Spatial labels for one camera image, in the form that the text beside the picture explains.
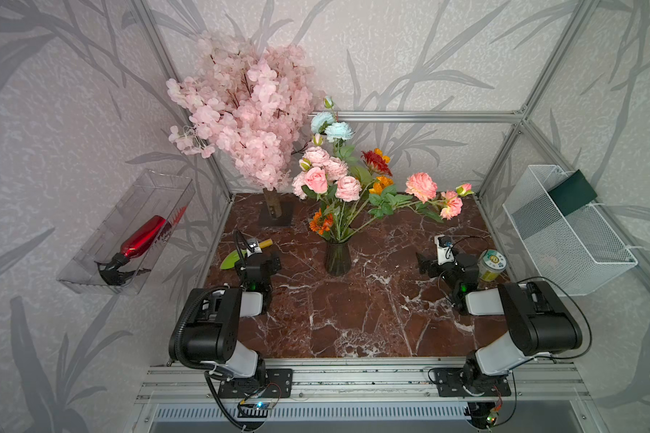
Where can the aluminium front rail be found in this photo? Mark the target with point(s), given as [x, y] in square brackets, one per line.
[370, 379]

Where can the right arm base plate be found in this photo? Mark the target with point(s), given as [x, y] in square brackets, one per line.
[456, 382]

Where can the pink cherry blossom tree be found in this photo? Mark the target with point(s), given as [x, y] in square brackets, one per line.
[247, 103]

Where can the red and orange flowers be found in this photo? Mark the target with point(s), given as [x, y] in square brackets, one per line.
[372, 164]

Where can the white wire mesh basket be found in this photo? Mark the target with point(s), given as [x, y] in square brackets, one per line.
[579, 251]

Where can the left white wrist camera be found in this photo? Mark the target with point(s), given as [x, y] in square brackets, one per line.
[253, 246]

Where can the green tape roll can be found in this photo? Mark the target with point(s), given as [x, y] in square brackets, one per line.
[490, 265]

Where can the clear plastic wall bin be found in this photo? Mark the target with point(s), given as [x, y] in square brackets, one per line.
[152, 193]

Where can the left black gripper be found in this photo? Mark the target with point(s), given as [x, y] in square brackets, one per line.
[272, 265]

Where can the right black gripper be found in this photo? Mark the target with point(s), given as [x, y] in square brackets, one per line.
[424, 267]

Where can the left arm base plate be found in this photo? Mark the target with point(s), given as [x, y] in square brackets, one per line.
[271, 383]

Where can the pink ranunculus flower stem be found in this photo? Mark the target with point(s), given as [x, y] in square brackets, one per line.
[336, 210]

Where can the light blue carnation stem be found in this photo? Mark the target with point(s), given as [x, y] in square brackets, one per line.
[326, 127]

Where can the pale pink carnation stem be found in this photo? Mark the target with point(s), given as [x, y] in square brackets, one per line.
[317, 157]

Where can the dark green card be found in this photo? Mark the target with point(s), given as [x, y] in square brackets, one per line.
[573, 193]

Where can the peach pink peony stem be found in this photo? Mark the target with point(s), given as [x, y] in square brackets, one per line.
[421, 195]

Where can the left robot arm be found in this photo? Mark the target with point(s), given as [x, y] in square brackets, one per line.
[205, 336]

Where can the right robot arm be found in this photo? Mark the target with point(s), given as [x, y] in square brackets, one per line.
[538, 323]

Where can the green yellow garden trowel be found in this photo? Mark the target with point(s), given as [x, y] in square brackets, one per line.
[231, 259]

